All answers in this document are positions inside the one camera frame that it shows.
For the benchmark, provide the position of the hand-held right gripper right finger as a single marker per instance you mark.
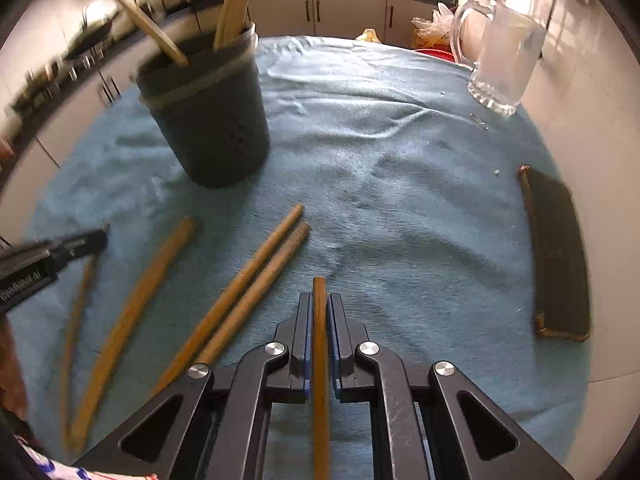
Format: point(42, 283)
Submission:
point(334, 355)

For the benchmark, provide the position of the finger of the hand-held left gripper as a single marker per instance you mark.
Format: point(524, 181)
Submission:
point(80, 245)

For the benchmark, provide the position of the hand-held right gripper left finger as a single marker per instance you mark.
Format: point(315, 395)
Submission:
point(306, 355)

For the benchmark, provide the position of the round wooden chopstick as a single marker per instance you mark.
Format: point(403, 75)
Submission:
point(320, 310)
point(260, 290)
point(240, 285)

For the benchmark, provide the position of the thin wooden stick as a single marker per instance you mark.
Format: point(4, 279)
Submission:
point(75, 325)

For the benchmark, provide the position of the curved wooden stick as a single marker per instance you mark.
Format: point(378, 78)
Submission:
point(135, 315)

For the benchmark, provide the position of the dark grey utensil holder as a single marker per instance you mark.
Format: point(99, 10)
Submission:
point(215, 125)

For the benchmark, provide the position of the wooden spatula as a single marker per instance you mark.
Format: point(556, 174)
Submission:
point(150, 27)

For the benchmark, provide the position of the person's left forearm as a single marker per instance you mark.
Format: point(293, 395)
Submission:
point(10, 370)

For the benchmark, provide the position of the blue tablecloth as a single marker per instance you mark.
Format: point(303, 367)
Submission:
point(400, 210)

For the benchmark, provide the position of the printed clothing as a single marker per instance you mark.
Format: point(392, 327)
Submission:
point(50, 470)

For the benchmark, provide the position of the black smartphone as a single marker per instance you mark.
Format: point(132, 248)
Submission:
point(560, 260)

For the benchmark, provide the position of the red basin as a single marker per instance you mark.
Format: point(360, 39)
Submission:
point(435, 54)

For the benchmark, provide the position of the yellow bag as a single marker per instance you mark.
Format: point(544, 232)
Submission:
point(368, 35)

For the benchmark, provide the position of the glass mug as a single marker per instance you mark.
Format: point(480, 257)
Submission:
point(505, 60)

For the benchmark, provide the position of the clear plastic bag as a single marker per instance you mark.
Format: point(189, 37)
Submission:
point(435, 22)

